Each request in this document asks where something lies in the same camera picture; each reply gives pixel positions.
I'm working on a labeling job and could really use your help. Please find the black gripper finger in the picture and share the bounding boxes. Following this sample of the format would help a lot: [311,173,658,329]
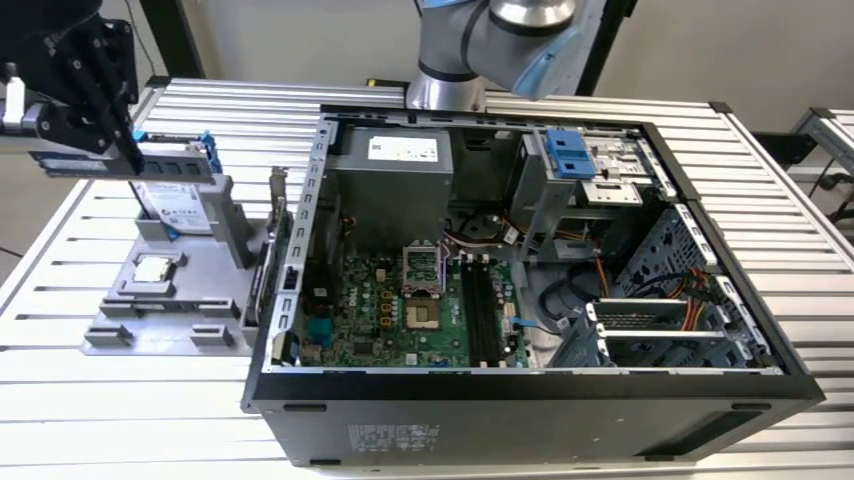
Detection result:
[71,42,146,177]

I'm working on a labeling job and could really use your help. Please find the green RAM stick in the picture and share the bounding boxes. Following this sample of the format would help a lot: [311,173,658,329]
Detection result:
[116,298,228,309]
[30,151,215,180]

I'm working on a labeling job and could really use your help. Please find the black RAM slot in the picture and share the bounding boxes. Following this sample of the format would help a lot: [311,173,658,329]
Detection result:
[478,255,502,368]
[462,255,486,368]
[470,257,494,368]
[485,257,510,368]

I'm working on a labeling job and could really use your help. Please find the hard disk in blue carrier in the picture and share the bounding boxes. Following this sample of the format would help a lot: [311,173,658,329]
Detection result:
[130,129,222,244]

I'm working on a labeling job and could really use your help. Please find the silver CPU chip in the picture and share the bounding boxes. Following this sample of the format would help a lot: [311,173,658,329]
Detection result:
[130,257,179,285]

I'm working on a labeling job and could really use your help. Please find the grey parts rack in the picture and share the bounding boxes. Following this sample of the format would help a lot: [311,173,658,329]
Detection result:
[79,172,269,357]

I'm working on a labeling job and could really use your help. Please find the graphics card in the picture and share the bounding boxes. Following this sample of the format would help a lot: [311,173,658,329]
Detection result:
[243,167,295,331]

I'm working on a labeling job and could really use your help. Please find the black case fan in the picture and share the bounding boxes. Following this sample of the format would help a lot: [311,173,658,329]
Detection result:
[311,192,346,301]

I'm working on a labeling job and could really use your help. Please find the grey power supply unit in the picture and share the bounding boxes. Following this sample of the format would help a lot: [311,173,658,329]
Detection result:
[330,124,457,249]

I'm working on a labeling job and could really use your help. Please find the blue expansion slot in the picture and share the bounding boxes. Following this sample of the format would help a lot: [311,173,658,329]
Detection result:
[305,319,335,347]

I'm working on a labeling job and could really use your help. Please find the green motherboard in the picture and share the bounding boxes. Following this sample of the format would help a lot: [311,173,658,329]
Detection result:
[293,249,535,370]

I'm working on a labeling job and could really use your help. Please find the round dark case speaker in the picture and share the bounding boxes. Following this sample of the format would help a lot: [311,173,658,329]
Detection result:
[463,212,513,246]

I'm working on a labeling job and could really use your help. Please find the CPU socket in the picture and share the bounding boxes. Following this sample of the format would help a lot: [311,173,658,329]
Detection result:
[403,297,446,332]

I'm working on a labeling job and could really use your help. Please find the blue plastic drive latch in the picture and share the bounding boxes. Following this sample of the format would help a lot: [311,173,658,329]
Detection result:
[543,128,597,180]

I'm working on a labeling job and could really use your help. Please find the black open PC case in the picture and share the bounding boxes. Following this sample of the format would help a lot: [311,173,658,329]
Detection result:
[239,102,829,469]

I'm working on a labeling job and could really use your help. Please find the grey metal disk bay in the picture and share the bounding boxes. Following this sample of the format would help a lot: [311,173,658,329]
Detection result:
[550,294,776,371]

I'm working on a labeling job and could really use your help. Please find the black frame post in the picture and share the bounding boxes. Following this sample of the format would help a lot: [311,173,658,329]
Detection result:
[159,0,206,79]
[577,0,639,96]

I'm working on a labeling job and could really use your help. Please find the metal socket cover frame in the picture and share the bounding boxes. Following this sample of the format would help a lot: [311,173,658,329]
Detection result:
[402,242,447,297]

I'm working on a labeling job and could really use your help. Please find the multicolour power wire bundle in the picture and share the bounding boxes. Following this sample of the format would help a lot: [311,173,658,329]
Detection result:
[443,209,533,251]

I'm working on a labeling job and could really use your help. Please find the black looped data cable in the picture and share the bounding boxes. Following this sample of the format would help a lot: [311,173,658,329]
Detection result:
[537,262,606,334]

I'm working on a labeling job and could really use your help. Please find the orange yellow drive wires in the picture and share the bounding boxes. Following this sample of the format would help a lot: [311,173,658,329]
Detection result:
[557,224,614,299]

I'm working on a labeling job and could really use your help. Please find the orange red yellow wire bundle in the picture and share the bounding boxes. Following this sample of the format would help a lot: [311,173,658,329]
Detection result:
[663,267,720,334]

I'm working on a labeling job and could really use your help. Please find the neighbouring metal table frame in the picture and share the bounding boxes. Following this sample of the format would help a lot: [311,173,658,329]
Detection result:
[753,107,854,221]

